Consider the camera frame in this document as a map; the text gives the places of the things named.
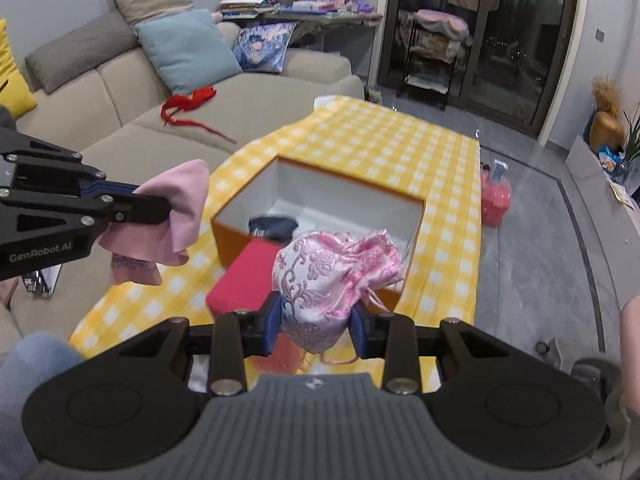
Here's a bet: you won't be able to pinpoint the pink soft cloth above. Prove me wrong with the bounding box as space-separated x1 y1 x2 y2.
99 159 209 286

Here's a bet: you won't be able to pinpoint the pink embroidered drawstring pouch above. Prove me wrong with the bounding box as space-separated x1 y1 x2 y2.
271 230 402 354

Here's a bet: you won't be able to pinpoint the red square gift box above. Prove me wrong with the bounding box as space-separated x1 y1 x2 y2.
205 238 280 318

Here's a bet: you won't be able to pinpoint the beige sofa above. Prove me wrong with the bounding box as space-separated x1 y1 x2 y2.
0 20 366 361

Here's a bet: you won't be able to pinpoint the dark navy cloth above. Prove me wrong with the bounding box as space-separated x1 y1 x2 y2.
248 216 298 244

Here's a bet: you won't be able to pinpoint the yellow cushion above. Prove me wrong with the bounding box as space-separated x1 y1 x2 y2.
0 18 37 119

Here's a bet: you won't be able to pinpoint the red ribbon cloth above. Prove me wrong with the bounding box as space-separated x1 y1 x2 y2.
160 86 238 144

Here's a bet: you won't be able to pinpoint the grey cushion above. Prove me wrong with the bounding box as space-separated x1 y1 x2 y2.
25 9 139 94

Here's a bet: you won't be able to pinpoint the orange open cardboard box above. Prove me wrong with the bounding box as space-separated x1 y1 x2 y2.
209 155 426 316

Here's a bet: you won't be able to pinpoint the light blue cushion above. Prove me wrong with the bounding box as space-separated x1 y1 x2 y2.
134 9 242 96

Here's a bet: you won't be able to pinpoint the yellow checkered tablecloth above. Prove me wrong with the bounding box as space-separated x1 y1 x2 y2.
67 95 484 396

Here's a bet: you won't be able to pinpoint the blue anime print cushion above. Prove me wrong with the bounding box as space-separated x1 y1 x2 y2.
232 22 297 74

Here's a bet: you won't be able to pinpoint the grey tv cabinet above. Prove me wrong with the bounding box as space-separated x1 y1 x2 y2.
565 136 639 245

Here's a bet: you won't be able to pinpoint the black shelf rack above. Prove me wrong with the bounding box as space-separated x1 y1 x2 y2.
397 9 473 110

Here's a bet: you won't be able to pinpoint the golden vase dried flowers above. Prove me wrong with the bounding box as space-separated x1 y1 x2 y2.
589 76 625 152

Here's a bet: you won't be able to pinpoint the green potted plant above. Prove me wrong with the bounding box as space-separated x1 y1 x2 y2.
616 106 640 184

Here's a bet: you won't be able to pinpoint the glass sliding door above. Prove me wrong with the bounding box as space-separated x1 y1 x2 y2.
375 0 577 139

